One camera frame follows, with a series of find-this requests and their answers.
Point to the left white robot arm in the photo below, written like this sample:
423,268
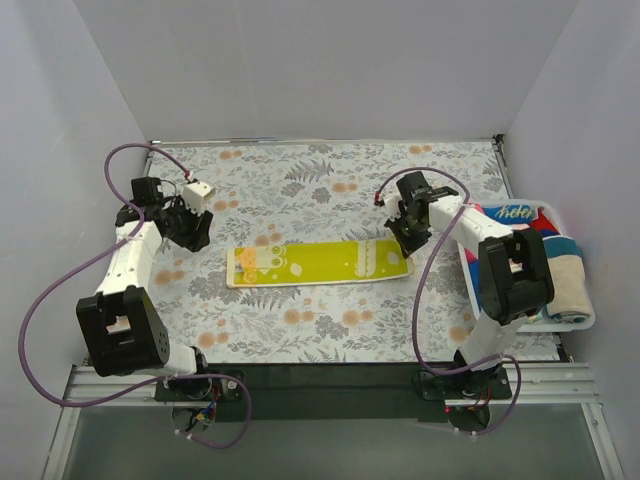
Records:
122,329

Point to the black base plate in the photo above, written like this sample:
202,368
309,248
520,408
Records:
362,405

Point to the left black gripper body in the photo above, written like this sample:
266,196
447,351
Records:
195,228

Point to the aluminium frame rail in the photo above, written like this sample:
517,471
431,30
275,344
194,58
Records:
538,383

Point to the white plastic basket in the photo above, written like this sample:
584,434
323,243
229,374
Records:
541,322

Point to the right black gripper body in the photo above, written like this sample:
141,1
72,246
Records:
403,228

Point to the yellow lemon print towel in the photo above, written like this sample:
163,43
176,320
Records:
325,263

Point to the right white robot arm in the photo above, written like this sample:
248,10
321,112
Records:
514,277

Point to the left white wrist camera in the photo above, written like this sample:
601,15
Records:
196,194

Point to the red blue printed towel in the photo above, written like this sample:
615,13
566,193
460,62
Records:
523,214

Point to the blue beige Doraemon towel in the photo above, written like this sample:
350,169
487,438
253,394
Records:
571,303

